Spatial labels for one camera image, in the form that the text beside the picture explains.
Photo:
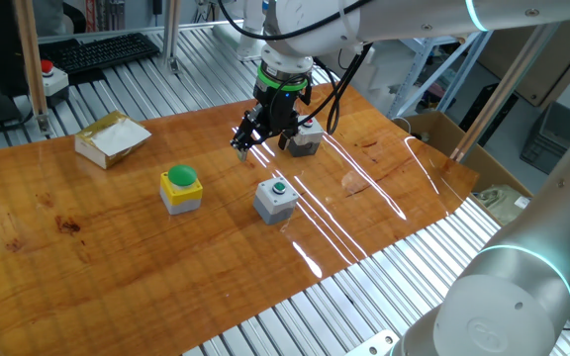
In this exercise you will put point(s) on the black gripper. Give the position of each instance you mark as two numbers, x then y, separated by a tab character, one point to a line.
280	106

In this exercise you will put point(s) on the grey box small red button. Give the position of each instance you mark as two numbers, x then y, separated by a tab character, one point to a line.
310	141

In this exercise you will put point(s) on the grey box small green button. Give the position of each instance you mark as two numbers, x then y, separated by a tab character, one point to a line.
272	203

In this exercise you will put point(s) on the yellow box green mushroom button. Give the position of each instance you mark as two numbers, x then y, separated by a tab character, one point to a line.
181	193

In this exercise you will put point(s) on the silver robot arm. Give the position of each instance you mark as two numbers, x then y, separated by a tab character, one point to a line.
512	306

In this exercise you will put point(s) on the open cardboard box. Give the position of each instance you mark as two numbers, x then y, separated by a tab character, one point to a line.
112	141

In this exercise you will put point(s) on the black keyboard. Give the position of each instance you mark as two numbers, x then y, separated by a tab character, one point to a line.
97	52

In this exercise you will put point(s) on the grey metal shelf rack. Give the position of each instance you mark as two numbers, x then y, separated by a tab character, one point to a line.
455	79

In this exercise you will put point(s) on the emergency stop button box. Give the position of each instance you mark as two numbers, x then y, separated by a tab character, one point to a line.
53	81

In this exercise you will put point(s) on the slanted wooden pole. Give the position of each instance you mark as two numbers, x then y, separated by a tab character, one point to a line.
505	94

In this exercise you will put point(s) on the greenish plastic bag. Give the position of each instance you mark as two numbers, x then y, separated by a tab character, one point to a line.
503	203

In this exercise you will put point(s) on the grey plastic crate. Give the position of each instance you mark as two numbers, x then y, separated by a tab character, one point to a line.
552	138

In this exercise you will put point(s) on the brown cabinet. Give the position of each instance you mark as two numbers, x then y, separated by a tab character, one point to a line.
562	64

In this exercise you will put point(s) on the aluminium frame post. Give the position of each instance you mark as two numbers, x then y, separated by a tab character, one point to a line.
171	34

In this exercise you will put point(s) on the aluminium base plate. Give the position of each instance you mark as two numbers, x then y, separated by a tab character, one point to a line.
371	346

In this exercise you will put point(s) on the wooden frame post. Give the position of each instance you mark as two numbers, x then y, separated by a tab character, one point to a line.
30	59

